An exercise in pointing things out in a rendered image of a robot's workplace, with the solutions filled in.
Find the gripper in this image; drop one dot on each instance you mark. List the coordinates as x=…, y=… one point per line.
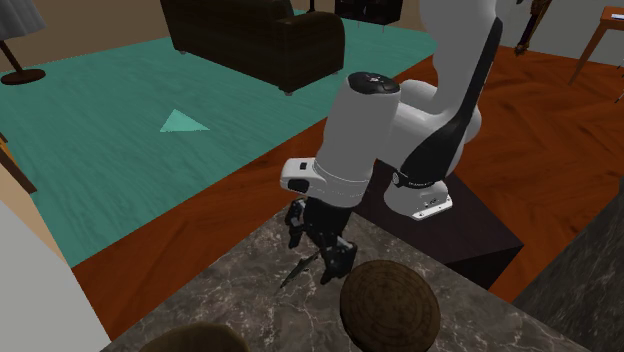
x=325, y=217

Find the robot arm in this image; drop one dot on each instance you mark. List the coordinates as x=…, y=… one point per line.
x=358, y=131

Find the dark pointed knife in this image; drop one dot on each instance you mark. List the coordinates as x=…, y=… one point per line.
x=297, y=271

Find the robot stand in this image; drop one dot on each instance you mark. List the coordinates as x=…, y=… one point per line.
x=468, y=234

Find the brown rounded object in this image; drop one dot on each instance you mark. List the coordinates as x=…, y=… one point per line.
x=195, y=340

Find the dark brown sofa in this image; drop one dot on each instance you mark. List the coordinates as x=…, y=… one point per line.
x=253, y=39

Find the dark shelf unit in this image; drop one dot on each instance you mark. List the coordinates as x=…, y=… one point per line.
x=368, y=10

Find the teal rug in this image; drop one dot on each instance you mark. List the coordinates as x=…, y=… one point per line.
x=97, y=146

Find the dark ornate stand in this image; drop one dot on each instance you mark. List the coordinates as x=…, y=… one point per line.
x=531, y=24

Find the brown wooden furniture piece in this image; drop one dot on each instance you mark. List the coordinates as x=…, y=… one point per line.
x=14, y=170

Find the floor lamp with grey shade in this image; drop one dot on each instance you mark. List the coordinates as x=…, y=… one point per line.
x=19, y=73

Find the orange wooden side table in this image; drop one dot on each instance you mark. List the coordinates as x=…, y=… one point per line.
x=612, y=22

